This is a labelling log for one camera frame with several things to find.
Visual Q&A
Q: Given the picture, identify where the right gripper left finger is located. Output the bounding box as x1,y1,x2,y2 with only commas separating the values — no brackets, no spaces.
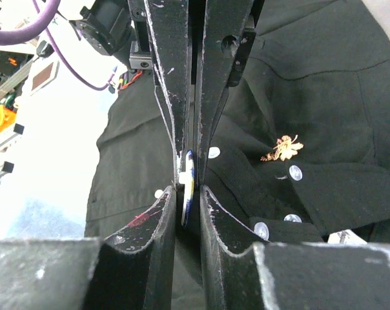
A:
0,187,176,309

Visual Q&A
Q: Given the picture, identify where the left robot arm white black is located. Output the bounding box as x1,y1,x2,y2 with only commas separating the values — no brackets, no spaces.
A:
69,0,263,185

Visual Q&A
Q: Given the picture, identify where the round blue painted brooch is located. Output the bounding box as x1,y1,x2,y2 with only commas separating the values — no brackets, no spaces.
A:
178,150,195,227

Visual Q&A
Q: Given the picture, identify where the black button shirt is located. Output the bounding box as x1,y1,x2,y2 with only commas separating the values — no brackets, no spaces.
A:
85,1,390,243

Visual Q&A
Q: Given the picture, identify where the gold brooch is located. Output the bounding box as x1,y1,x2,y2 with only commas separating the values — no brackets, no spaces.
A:
260,135,304,162

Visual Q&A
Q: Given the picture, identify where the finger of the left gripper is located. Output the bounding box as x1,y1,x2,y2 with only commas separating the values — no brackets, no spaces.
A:
196,1,254,183
144,1,189,181

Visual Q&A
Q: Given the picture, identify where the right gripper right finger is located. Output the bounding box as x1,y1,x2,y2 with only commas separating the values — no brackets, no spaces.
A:
200,186,390,309

